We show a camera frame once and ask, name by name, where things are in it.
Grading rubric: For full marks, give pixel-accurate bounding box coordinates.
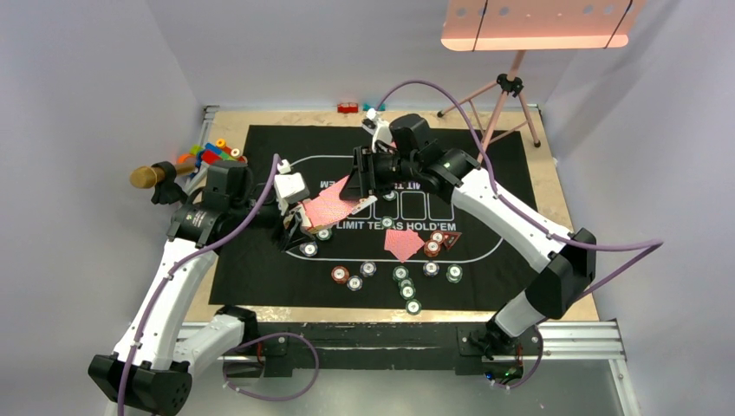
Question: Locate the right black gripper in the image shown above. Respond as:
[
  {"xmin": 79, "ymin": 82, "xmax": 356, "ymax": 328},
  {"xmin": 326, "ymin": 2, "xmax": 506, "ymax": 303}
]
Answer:
[{"xmin": 340, "ymin": 145, "xmax": 420, "ymax": 199}]

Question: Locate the single blue poker chip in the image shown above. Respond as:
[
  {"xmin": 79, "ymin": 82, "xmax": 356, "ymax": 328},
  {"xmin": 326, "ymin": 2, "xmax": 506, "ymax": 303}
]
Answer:
[{"xmin": 299, "ymin": 241, "xmax": 318, "ymax": 257}]

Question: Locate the face up diamonds card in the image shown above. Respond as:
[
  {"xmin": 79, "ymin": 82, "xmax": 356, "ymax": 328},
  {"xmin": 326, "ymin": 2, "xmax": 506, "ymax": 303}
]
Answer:
[{"xmin": 352, "ymin": 196, "xmax": 377, "ymax": 213}]

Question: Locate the single green poker chip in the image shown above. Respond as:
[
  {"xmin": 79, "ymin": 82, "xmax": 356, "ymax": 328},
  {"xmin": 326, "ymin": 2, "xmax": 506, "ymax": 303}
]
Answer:
[{"xmin": 316, "ymin": 229, "xmax": 333, "ymax": 241}]

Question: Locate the red playing card box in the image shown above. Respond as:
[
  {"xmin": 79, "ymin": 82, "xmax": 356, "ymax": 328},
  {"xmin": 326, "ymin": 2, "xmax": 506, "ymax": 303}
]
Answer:
[{"xmin": 283, "ymin": 204, "xmax": 313, "ymax": 235}]

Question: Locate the red backed card deck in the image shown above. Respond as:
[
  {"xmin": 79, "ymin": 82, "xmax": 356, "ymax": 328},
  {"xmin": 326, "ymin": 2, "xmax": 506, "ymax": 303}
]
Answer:
[{"xmin": 303, "ymin": 177, "xmax": 360, "ymax": 229}]

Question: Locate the red poker chip stack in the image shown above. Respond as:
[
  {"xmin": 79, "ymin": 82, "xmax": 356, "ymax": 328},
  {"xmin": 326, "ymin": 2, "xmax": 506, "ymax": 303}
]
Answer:
[{"xmin": 330, "ymin": 266, "xmax": 351, "ymax": 284}]

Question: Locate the dealt red card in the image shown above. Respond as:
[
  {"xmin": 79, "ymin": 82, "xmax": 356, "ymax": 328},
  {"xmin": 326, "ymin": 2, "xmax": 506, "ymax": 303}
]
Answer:
[
  {"xmin": 395, "ymin": 230, "xmax": 425, "ymax": 263},
  {"xmin": 384, "ymin": 229, "xmax": 425, "ymax": 263}
]

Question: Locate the blue poker chip stack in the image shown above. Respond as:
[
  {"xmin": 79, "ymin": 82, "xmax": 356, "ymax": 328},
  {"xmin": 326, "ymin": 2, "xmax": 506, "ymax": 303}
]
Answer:
[{"xmin": 360, "ymin": 261, "xmax": 377, "ymax": 277}]

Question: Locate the small red chip stack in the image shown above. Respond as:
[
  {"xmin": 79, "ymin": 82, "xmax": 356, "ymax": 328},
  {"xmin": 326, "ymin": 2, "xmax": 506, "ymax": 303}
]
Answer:
[{"xmin": 423, "ymin": 240, "xmax": 441, "ymax": 258}]

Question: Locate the triangular all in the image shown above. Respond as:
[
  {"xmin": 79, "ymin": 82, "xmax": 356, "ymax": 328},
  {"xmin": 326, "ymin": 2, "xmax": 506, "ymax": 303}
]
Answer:
[{"xmin": 442, "ymin": 231, "xmax": 462, "ymax": 250}]

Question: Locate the small green chip stack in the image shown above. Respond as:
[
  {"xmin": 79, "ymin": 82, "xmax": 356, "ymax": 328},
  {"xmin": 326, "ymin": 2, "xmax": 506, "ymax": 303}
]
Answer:
[{"xmin": 446, "ymin": 264, "xmax": 464, "ymax": 283}]

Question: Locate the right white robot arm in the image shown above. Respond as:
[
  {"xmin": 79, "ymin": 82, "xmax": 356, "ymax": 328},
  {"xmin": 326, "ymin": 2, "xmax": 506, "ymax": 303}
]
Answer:
[{"xmin": 339, "ymin": 109, "xmax": 595, "ymax": 353}]

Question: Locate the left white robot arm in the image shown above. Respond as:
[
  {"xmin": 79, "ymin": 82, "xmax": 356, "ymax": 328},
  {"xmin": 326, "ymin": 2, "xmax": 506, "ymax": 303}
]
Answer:
[{"xmin": 88, "ymin": 158, "xmax": 309, "ymax": 415}]

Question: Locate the black poker table mat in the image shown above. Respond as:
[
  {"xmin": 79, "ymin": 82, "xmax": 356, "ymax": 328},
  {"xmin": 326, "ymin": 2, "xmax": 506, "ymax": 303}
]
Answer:
[{"xmin": 209, "ymin": 126, "xmax": 537, "ymax": 310}]

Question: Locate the teal toy block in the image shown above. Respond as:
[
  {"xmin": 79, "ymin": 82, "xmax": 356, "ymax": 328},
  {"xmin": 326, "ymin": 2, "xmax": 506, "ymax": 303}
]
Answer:
[{"xmin": 362, "ymin": 103, "xmax": 386, "ymax": 112}]

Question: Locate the red toy block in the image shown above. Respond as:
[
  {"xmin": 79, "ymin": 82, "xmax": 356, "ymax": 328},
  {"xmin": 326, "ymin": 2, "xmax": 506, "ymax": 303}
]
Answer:
[{"xmin": 336, "ymin": 102, "xmax": 361, "ymax": 114}]

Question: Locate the green poker chip stack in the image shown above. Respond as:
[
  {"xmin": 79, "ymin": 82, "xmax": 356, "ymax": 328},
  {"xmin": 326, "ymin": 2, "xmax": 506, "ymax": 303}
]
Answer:
[{"xmin": 392, "ymin": 265, "xmax": 409, "ymax": 283}]

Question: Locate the colourful toy block vehicle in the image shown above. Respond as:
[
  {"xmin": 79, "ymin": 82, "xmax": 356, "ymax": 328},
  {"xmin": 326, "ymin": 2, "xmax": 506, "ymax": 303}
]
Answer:
[{"xmin": 176, "ymin": 139, "xmax": 247, "ymax": 172}]

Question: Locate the pink tripod stand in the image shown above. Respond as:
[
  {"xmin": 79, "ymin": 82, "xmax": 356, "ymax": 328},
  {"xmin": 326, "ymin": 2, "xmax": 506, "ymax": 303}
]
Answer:
[{"xmin": 436, "ymin": 50, "xmax": 542, "ymax": 151}]

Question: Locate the gold microphone head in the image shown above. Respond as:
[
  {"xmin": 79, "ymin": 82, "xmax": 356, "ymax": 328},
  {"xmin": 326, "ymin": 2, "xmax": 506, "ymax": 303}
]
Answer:
[{"xmin": 129, "ymin": 162, "xmax": 196, "ymax": 189}]

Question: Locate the pink perforated panel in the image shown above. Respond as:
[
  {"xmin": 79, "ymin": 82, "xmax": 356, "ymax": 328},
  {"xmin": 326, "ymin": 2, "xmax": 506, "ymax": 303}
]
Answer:
[{"xmin": 441, "ymin": 0, "xmax": 647, "ymax": 52}]

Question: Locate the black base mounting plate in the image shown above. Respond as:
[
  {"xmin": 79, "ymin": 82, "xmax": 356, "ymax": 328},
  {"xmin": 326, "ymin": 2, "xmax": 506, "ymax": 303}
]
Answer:
[{"xmin": 224, "ymin": 322, "xmax": 543, "ymax": 378}]

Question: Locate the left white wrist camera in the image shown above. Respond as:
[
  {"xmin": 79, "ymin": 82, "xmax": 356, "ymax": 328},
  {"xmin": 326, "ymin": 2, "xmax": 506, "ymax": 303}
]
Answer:
[{"xmin": 274, "ymin": 172, "xmax": 310, "ymax": 216}]

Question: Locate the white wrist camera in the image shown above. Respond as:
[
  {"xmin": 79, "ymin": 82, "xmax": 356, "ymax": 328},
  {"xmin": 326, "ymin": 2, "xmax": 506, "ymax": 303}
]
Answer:
[
  {"xmin": 361, "ymin": 108, "xmax": 394, "ymax": 152},
  {"xmin": 274, "ymin": 172, "xmax": 310, "ymax": 216}
]

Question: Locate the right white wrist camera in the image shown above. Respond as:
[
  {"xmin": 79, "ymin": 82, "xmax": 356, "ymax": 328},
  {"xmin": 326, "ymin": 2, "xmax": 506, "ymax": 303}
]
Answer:
[{"xmin": 361, "ymin": 108, "xmax": 394, "ymax": 152}]

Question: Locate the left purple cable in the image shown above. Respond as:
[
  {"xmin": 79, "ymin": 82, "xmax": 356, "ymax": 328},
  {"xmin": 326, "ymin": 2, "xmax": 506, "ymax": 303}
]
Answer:
[{"xmin": 116, "ymin": 153, "xmax": 321, "ymax": 416}]

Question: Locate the purple cable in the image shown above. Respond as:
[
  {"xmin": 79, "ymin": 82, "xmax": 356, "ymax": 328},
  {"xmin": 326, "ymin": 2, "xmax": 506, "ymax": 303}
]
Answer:
[
  {"xmin": 375, "ymin": 79, "xmax": 664, "ymax": 392},
  {"xmin": 116, "ymin": 153, "xmax": 321, "ymax": 416}
]

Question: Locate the grey toy block post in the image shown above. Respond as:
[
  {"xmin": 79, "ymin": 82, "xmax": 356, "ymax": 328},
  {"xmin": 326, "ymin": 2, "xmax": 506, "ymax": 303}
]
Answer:
[{"xmin": 183, "ymin": 164, "xmax": 209, "ymax": 195}]

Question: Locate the aluminium rail frame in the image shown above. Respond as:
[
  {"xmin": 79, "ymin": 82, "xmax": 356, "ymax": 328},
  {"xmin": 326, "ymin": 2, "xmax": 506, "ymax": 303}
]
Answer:
[{"xmin": 179, "ymin": 322, "xmax": 639, "ymax": 415}]

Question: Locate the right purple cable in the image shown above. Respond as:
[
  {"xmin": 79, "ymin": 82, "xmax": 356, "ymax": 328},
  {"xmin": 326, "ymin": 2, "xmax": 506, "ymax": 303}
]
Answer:
[{"xmin": 375, "ymin": 79, "xmax": 664, "ymax": 392}]

